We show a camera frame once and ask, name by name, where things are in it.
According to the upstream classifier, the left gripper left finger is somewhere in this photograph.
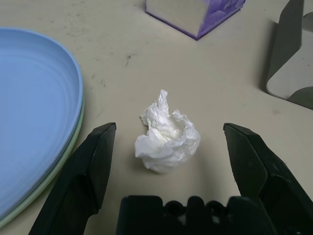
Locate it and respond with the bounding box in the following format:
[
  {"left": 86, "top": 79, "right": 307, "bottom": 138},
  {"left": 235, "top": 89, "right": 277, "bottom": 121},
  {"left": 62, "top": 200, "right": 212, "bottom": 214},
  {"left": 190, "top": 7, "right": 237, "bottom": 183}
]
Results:
[{"left": 28, "top": 122, "right": 117, "bottom": 235}]

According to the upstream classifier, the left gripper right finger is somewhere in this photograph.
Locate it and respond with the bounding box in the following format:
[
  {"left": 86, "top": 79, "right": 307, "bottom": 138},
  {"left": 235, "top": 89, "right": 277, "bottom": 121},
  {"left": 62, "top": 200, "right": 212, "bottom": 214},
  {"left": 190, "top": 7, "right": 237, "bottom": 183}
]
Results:
[{"left": 223, "top": 122, "right": 313, "bottom": 235}]

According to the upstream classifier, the blue plastic plate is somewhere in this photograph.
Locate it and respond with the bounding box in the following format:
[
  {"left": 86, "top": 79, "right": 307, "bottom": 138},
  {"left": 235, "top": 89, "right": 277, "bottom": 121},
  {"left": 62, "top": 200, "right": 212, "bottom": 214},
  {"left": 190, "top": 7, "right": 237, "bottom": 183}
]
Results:
[{"left": 0, "top": 27, "right": 84, "bottom": 216}]

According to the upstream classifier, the white tissue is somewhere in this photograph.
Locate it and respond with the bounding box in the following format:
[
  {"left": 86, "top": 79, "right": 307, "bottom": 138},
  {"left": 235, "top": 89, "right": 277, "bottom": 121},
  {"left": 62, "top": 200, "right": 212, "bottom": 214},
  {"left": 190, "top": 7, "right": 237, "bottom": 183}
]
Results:
[{"left": 134, "top": 89, "right": 201, "bottom": 174}]

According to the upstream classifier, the grey glasses case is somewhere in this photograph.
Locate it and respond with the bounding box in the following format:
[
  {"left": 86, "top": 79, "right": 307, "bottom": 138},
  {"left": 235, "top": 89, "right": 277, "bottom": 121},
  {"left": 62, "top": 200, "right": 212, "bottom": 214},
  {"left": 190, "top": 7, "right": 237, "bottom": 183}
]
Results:
[{"left": 265, "top": 0, "right": 313, "bottom": 110}]

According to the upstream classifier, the purple tissue box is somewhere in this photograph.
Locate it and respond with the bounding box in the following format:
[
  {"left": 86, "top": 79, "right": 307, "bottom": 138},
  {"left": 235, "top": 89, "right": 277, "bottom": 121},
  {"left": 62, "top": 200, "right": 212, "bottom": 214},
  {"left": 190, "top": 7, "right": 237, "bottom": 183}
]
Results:
[{"left": 144, "top": 0, "right": 247, "bottom": 41}]

